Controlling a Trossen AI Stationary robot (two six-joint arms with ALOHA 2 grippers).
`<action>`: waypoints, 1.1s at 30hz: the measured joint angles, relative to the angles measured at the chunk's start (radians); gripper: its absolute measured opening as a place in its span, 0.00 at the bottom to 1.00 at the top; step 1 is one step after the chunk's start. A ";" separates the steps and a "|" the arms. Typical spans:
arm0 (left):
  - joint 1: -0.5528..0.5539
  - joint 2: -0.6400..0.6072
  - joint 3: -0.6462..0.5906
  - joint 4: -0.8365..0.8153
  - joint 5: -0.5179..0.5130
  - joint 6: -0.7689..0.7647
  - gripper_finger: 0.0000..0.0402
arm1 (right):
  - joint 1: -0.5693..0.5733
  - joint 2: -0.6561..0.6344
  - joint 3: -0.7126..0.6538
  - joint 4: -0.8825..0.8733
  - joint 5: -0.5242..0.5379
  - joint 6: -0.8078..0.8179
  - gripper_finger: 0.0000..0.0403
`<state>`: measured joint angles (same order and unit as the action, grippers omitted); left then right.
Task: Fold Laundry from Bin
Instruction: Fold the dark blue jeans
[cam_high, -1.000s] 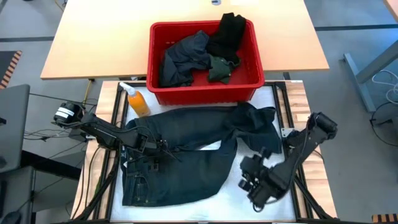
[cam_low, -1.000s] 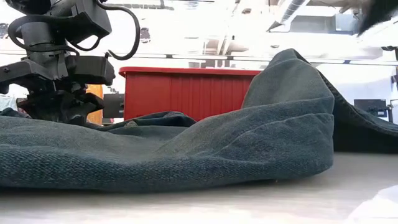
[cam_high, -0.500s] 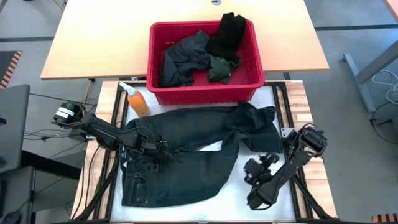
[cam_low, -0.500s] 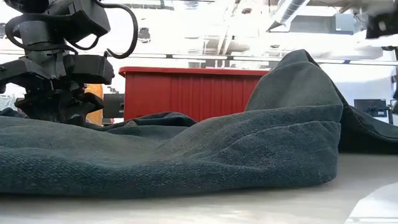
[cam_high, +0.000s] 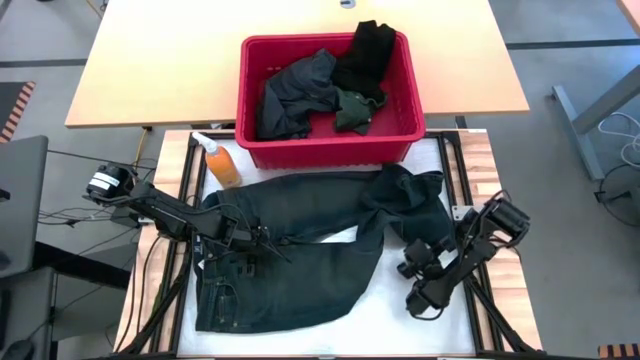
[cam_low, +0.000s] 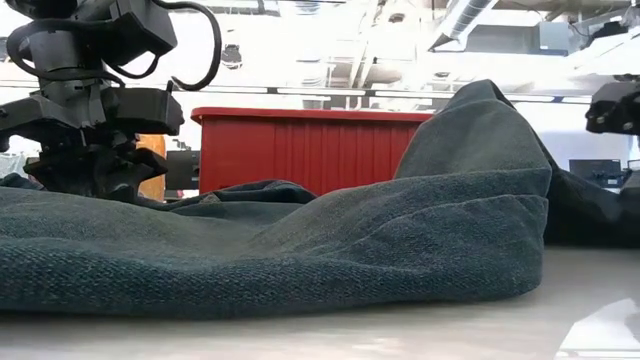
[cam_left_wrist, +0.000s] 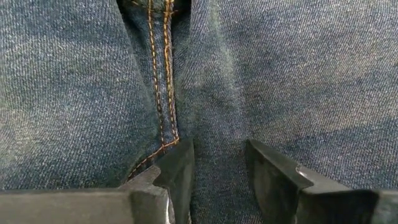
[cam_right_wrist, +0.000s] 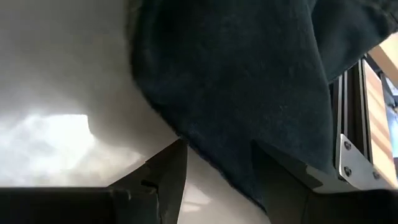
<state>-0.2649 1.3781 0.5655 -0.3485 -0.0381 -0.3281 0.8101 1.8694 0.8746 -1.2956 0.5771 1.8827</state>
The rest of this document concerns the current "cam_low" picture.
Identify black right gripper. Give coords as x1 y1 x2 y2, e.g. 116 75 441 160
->
584 81 640 201

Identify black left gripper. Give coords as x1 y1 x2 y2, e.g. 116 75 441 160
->
0 29 185 201

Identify blue denim jeans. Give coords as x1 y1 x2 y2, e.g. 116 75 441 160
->
0 78 640 321

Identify red plastic bin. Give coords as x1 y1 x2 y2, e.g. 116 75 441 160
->
190 106 434 197

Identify orange liquid spray bottle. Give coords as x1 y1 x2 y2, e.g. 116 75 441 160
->
135 133 167 202

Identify black background machine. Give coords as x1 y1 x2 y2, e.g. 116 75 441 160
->
165 149 201 191

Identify thin black left gripper cable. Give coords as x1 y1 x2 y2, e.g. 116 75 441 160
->
5 18 161 84

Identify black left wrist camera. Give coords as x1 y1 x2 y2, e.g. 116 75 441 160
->
107 0 179 59

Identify thick black left gripper cable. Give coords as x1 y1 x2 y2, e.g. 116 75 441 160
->
152 0 224 92

